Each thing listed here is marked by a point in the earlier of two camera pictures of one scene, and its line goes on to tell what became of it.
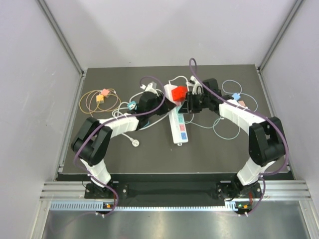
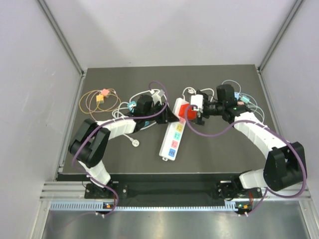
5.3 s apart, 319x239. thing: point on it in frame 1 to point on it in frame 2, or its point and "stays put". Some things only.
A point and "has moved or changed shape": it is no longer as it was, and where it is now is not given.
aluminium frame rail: (75, 190) stays put
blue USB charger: (236, 96) stays put
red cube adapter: (179, 93) has moved or changed shape
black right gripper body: (197, 102) to (208, 110)
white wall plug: (135, 143) stays put
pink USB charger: (105, 92) stays put
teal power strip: (132, 105) stays put
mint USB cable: (189, 123) has moved or changed shape
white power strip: (178, 125) has moved or changed shape
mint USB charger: (178, 114) to (245, 99)
